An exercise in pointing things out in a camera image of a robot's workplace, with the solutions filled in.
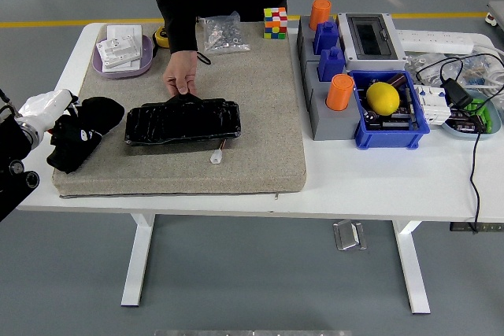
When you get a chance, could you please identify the person's right hand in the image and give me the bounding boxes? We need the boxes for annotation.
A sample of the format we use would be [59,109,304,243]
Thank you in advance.
[162,50,199,97]

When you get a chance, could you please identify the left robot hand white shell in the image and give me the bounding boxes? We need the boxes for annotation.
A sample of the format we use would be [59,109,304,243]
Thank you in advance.
[17,89,84,135]

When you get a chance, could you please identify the black glossy panel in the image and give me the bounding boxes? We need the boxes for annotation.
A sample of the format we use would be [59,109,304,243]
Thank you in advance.
[124,92,243,147]

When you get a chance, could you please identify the black rag with red tag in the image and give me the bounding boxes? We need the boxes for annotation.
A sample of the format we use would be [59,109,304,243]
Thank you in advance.
[46,96,126,175]

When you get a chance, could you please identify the white connector plug with wires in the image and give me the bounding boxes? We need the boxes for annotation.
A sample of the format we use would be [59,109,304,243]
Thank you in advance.
[209,141,228,167]

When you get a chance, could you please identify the table height control panel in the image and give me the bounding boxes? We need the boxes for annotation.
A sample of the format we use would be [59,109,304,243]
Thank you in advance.
[450,221,504,233]

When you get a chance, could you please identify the purple tray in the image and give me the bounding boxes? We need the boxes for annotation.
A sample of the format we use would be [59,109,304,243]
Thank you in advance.
[91,35,154,79]

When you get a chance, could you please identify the yellow black tape measure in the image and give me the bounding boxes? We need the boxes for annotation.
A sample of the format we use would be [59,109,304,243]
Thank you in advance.
[152,24,171,49]

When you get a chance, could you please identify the clear bag of screws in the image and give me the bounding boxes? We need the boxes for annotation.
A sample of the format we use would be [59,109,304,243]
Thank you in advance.
[196,11,252,56]

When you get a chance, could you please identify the grey-brown mat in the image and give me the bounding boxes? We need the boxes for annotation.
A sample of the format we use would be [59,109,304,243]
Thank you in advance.
[51,22,307,198]

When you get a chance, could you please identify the colourful puzzle cube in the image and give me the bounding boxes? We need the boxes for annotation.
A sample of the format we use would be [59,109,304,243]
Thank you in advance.
[262,6,288,40]

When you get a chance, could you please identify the blue peg block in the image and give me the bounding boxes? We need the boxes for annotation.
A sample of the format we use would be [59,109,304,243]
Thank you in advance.
[313,20,340,56]
[317,46,347,83]

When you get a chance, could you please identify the orange cylinder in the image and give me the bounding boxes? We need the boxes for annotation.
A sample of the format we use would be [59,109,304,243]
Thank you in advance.
[309,0,332,31]
[325,73,355,112]

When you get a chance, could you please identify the white table leg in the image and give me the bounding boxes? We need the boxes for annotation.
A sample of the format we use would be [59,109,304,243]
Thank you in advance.
[120,213,157,308]
[391,220,432,316]

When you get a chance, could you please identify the grey-white distribution box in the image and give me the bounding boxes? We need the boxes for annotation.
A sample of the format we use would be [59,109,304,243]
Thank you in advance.
[337,12,409,72]

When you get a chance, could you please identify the yellow lemon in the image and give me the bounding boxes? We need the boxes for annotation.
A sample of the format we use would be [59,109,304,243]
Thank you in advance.
[365,81,401,117]

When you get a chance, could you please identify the blue plastic bin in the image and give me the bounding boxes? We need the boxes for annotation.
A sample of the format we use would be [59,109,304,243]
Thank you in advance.
[348,69,431,151]

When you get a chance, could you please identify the dark circuit board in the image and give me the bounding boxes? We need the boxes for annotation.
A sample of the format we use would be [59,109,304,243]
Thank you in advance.
[447,109,487,132]
[360,83,421,131]

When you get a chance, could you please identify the clear bags of small parts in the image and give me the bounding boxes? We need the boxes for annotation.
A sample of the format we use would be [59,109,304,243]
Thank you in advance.
[403,51,504,91]

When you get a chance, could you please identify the white power strip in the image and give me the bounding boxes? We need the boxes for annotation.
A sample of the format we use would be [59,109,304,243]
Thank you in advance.
[395,28,476,55]

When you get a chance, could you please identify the white circuit breaker block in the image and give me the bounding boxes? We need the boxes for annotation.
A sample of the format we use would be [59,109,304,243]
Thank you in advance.
[413,83,452,127]

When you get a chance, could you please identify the light blue dish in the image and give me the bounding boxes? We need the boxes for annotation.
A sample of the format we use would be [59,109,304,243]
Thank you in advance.
[440,90,503,140]

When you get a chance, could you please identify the green terminal block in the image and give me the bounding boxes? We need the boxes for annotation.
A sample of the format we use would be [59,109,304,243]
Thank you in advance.
[462,98,493,132]

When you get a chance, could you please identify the white cart corner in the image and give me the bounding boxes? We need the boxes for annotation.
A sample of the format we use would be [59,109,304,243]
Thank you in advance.
[484,0,504,34]

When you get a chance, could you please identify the white switch bracket pieces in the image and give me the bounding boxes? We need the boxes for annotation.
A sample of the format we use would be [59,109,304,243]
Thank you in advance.
[96,35,142,73]

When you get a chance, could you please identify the white square wall plate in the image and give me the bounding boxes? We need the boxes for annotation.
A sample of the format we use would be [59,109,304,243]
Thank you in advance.
[106,24,143,44]

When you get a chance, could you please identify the silver metal bracket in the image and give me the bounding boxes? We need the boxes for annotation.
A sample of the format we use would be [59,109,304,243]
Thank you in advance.
[332,219,368,253]

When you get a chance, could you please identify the black power adapter with cord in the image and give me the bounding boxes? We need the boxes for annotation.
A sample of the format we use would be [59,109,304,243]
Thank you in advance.
[415,46,504,234]

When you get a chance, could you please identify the thick white cable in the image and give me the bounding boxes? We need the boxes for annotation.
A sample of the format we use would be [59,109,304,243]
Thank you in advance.
[470,42,504,95]

